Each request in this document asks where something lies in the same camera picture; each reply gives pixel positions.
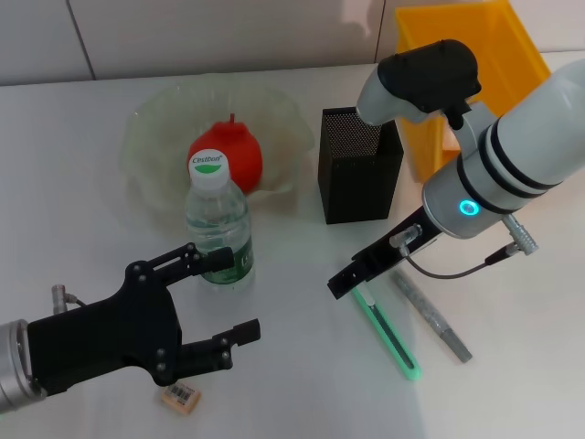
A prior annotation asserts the red-orange toy orange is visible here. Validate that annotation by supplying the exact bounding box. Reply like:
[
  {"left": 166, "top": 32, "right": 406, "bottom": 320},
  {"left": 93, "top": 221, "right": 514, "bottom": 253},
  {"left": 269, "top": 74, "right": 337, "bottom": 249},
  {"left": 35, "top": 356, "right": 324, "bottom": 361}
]
[{"left": 189, "top": 112, "right": 265, "bottom": 196}]

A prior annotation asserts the clear green-label water bottle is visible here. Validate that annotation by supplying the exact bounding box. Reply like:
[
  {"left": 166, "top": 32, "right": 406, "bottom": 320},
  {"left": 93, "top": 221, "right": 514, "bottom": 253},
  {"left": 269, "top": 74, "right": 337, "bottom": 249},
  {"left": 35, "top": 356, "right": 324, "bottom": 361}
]
[{"left": 185, "top": 145, "right": 256, "bottom": 292}]

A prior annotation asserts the black mesh pen holder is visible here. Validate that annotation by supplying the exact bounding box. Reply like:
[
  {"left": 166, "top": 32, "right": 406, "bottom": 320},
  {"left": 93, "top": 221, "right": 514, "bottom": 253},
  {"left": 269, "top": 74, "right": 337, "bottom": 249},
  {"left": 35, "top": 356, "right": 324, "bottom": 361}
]
[{"left": 317, "top": 107, "right": 406, "bottom": 225}]

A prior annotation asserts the silver marker pen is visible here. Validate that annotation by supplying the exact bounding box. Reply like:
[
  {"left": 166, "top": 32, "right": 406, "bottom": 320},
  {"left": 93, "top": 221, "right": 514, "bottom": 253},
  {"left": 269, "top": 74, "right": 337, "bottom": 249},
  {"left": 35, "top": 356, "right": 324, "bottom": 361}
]
[{"left": 393, "top": 270, "right": 474, "bottom": 365}]

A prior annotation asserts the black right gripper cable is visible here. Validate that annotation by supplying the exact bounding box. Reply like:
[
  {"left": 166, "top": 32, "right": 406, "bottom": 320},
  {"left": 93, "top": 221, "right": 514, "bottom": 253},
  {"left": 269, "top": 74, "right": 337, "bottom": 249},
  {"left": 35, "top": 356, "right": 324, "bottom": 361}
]
[{"left": 388, "top": 214, "right": 540, "bottom": 279}]

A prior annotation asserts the pale green glass fruit plate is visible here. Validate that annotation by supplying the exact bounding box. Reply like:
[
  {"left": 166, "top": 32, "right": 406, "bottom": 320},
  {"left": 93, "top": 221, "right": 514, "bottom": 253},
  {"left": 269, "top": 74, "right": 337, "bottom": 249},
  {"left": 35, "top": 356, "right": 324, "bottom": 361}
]
[{"left": 119, "top": 80, "right": 316, "bottom": 225}]

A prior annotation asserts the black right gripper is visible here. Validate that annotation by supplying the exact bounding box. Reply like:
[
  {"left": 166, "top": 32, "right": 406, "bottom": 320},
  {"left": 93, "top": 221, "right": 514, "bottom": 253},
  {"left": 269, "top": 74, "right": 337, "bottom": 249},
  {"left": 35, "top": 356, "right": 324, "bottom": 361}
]
[{"left": 327, "top": 208, "right": 447, "bottom": 301}]

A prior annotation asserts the yellow plastic storage bin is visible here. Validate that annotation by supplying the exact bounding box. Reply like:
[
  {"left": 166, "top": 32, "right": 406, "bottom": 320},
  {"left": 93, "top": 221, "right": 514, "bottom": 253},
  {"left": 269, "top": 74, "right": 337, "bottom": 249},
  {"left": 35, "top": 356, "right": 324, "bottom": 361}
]
[{"left": 395, "top": 0, "right": 552, "bottom": 184}]

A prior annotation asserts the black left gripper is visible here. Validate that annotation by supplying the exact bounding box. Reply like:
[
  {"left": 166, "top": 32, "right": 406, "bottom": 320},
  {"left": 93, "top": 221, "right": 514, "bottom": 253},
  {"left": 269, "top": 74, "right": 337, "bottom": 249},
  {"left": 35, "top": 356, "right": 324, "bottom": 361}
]
[{"left": 27, "top": 242, "right": 262, "bottom": 395}]

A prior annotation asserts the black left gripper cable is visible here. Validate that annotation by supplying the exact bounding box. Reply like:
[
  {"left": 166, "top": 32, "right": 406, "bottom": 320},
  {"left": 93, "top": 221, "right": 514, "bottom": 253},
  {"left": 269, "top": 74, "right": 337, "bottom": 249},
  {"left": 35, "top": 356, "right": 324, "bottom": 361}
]
[{"left": 50, "top": 284, "right": 89, "bottom": 316}]

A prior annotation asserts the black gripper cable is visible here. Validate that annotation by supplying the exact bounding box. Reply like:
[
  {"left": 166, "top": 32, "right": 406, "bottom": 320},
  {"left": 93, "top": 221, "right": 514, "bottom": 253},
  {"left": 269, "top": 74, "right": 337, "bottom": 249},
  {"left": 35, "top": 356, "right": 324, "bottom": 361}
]
[
  {"left": 50, "top": 284, "right": 89, "bottom": 316},
  {"left": 388, "top": 214, "right": 540, "bottom": 279}
]

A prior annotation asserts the beige eraser with barcode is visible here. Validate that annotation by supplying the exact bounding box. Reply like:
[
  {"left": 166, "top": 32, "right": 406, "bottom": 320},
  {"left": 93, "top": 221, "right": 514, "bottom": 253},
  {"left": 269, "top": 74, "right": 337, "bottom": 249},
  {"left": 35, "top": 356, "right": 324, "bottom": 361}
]
[{"left": 160, "top": 382, "right": 203, "bottom": 415}]

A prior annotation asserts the green utility knife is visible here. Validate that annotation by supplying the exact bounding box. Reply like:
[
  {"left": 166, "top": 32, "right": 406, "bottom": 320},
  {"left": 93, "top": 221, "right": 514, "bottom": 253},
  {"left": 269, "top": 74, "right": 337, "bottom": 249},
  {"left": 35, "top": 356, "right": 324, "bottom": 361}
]
[{"left": 351, "top": 281, "right": 422, "bottom": 381}]

